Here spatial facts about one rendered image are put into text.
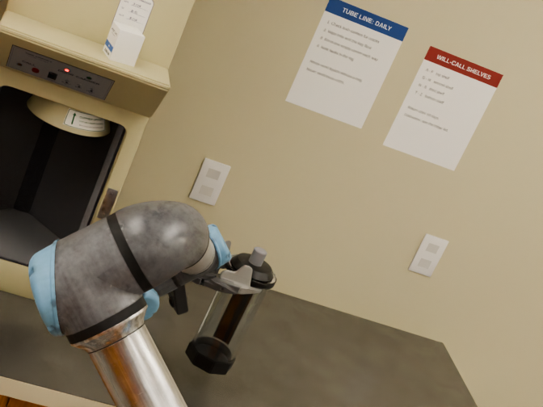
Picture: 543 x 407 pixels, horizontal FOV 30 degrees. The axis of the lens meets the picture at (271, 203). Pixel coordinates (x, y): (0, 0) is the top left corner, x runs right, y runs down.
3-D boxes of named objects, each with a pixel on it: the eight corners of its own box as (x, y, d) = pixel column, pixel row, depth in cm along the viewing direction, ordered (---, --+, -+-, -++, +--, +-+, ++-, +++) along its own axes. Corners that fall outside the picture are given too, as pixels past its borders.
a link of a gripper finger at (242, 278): (271, 277, 191) (227, 261, 189) (259, 303, 193) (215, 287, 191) (271, 270, 194) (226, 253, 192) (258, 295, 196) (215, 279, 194)
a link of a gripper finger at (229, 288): (240, 291, 191) (197, 275, 189) (237, 298, 191) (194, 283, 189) (238, 280, 195) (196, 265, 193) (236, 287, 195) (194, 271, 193)
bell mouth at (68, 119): (30, 89, 211) (38, 65, 209) (110, 116, 216) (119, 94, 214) (23, 116, 195) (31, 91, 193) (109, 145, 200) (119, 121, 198)
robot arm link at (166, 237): (184, 169, 132) (211, 214, 180) (109, 206, 131) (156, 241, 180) (223, 247, 130) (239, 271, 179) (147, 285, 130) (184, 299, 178)
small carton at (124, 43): (102, 50, 186) (113, 20, 184) (127, 56, 189) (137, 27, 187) (108, 60, 182) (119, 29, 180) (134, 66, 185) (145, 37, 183)
